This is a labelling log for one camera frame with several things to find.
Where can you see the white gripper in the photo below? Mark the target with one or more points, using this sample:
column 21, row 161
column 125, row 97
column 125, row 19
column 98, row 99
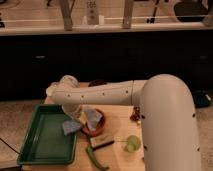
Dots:
column 74, row 111

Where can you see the blue sponge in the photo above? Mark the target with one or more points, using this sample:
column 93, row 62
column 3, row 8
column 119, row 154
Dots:
column 71, row 126

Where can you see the green plastic tray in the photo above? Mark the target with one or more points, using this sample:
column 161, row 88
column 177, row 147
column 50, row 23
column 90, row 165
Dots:
column 45, row 142

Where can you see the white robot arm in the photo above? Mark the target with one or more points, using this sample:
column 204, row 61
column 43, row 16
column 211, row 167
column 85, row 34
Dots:
column 169, row 125

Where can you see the white crumpled napkin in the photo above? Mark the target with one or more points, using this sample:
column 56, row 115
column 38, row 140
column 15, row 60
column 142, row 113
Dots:
column 93, row 117

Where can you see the orange plate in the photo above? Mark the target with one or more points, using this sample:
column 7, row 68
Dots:
column 99, row 127

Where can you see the wooden block eraser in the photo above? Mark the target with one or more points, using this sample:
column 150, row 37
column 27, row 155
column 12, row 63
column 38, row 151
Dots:
column 101, row 140

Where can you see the green okra pod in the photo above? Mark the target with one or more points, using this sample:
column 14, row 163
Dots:
column 94, row 160

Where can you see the dark red bowl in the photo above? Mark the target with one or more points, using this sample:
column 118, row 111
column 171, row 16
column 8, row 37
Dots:
column 97, row 82

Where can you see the white cup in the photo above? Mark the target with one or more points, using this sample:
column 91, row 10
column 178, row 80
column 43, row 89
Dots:
column 50, row 90

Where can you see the bunch of dark grapes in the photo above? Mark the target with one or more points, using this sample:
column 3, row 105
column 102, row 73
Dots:
column 135, row 116

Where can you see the green translucent cup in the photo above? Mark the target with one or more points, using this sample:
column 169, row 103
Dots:
column 133, row 143

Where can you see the white remote on stand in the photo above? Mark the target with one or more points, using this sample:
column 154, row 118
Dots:
column 92, row 12

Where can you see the black floor box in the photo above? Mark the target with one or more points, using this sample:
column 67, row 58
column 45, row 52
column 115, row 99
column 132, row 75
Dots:
column 201, row 99

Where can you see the wooden post left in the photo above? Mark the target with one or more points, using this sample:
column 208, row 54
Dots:
column 66, row 14

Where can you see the wooden post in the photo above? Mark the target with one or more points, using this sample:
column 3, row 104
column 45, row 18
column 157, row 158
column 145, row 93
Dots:
column 66, row 14
column 127, row 16

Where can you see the wooden post right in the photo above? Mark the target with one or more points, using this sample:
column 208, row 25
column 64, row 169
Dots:
column 127, row 16

